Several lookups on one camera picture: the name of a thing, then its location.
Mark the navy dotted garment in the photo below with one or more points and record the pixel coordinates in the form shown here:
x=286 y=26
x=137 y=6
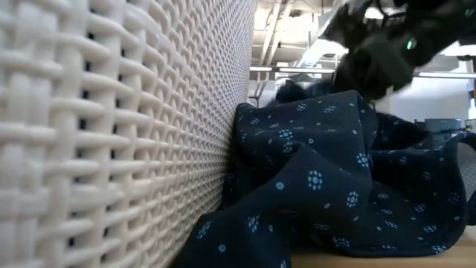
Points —
x=316 y=178

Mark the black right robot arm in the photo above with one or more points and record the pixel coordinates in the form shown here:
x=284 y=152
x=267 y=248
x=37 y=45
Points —
x=439 y=33

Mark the long linear ceiling light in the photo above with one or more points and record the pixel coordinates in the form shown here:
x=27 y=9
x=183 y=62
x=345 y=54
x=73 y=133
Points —
x=297 y=69

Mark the grey blue monitor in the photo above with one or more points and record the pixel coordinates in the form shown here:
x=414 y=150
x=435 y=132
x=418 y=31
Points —
x=442 y=126

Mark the white woven plastic bin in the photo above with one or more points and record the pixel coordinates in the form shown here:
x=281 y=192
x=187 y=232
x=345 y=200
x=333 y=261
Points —
x=111 y=130

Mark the silver ventilation duct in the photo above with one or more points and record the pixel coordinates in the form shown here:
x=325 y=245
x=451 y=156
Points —
x=316 y=52

